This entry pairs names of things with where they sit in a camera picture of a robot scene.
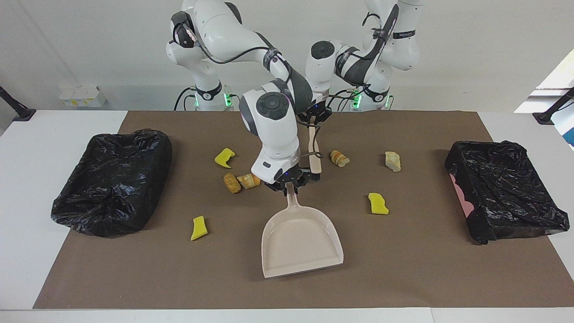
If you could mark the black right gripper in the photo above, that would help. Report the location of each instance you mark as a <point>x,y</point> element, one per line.
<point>287,180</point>

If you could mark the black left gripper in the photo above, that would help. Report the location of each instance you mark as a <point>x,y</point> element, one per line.
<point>320,112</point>

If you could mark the orange striped croissant piece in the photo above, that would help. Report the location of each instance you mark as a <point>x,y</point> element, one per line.
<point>249,181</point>

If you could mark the tan ridged croissant piece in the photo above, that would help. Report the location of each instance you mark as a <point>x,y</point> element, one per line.
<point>339,158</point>

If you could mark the beige plastic dustpan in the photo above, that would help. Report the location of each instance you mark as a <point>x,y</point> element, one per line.
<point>300,244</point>

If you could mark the round brown crusty bread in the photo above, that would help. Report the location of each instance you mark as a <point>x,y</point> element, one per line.
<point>232,183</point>

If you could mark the notched yellow sponge piece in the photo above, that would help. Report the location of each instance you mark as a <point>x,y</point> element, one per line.
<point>223,159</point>

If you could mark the pale bread piece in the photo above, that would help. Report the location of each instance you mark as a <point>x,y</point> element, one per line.
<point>393,161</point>

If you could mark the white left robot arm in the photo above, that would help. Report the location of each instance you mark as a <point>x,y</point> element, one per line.
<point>403,45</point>

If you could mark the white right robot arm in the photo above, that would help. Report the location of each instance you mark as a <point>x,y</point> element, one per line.
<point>273,130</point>

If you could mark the pink plastic bin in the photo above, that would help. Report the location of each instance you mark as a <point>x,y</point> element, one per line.
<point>462,197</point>

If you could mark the black plastic trash bag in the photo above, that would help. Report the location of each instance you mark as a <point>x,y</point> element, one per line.
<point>112,184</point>
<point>506,188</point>

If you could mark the brown table mat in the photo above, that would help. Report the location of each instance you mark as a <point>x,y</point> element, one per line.
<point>269,291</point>

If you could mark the blue object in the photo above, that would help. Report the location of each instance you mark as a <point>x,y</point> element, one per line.
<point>568,132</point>

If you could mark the black camera stand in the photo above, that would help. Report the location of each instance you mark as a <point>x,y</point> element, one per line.
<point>22,114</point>
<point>545,117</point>

